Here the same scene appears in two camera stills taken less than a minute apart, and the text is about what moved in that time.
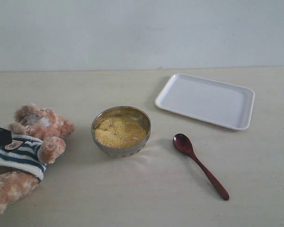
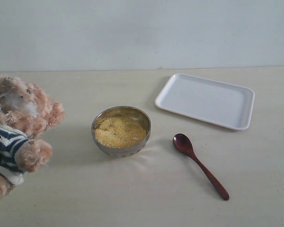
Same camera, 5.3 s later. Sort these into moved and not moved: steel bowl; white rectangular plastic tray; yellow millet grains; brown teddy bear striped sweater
Moved: brown teddy bear striped sweater
Not moved: steel bowl; yellow millet grains; white rectangular plastic tray
